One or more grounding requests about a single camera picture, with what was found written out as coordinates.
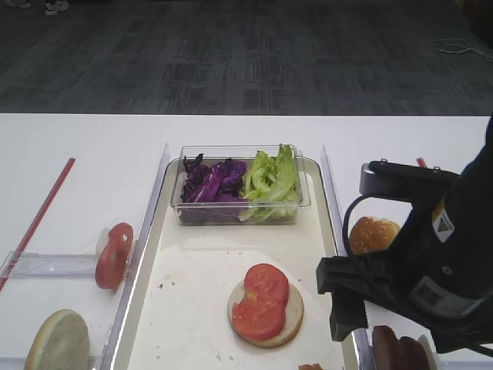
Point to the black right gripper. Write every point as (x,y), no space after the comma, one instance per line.
(442,265)

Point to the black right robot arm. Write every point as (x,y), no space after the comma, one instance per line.
(383,290)

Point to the tomato slices on bun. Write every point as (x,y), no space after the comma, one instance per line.
(267,286)

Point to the green lettuce leaves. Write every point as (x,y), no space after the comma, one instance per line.
(271,179)

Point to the bottom bun slice on tray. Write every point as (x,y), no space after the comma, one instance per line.
(294,308)

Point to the right long acrylic divider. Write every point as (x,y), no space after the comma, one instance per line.
(335,200)

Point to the long acrylic divider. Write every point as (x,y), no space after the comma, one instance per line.
(335,200)
(116,351)

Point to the sesame bun front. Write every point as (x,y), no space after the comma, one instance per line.
(371,234)

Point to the white patty stand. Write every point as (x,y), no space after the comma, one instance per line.
(433,360)

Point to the clear plastic salad container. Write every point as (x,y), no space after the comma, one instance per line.
(195,214)

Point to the purple cabbage leaves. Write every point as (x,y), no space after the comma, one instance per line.
(219,183)

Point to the white serving tray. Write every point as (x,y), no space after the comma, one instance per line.
(177,316)

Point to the left long acrylic divider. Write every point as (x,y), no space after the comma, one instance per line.
(116,351)

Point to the standing bun half left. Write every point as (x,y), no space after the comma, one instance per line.
(62,342)

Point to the left red tape strip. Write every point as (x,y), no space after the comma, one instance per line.
(38,219)

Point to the left acrylic cross holder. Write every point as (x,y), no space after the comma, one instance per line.
(35,265)

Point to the white sneaker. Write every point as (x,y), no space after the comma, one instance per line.
(54,7)

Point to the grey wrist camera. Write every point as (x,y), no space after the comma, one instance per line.
(405,183)

